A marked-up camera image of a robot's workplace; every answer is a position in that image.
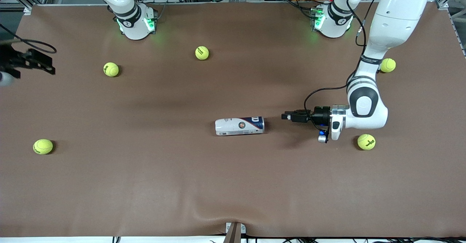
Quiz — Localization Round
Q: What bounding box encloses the white blue tennis ball can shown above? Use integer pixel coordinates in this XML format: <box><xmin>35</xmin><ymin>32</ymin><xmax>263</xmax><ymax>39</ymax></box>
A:
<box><xmin>215</xmin><ymin>116</ymin><xmax>265</xmax><ymax>137</ymax></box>

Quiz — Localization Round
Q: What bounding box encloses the brown table mat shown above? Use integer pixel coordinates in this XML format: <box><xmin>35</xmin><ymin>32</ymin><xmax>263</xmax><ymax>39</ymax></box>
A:
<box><xmin>0</xmin><ymin>2</ymin><xmax>466</xmax><ymax>238</ymax></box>

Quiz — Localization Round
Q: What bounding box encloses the brown mounting bar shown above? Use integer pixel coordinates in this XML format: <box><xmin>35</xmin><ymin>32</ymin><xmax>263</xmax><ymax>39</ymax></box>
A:
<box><xmin>223</xmin><ymin>223</ymin><xmax>241</xmax><ymax>243</ymax></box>

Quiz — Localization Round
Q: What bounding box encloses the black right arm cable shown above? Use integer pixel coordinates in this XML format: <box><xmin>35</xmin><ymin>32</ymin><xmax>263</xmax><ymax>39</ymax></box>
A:
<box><xmin>0</xmin><ymin>24</ymin><xmax>57</xmax><ymax>54</ymax></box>

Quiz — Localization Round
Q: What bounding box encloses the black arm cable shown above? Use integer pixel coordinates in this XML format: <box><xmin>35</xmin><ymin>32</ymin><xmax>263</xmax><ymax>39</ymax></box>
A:
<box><xmin>304</xmin><ymin>0</ymin><xmax>383</xmax><ymax>131</ymax></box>
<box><xmin>0</xmin><ymin>24</ymin><xmax>57</xmax><ymax>54</ymax></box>

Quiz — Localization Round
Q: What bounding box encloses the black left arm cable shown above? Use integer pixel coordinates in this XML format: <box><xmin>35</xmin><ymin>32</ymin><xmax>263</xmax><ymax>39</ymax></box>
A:
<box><xmin>304</xmin><ymin>0</ymin><xmax>383</xmax><ymax>131</ymax></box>

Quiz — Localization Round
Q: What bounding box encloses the grey metal bracket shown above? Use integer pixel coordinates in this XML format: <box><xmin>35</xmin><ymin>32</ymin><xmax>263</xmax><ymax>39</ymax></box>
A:
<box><xmin>226</xmin><ymin>222</ymin><xmax>246</xmax><ymax>235</ymax></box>

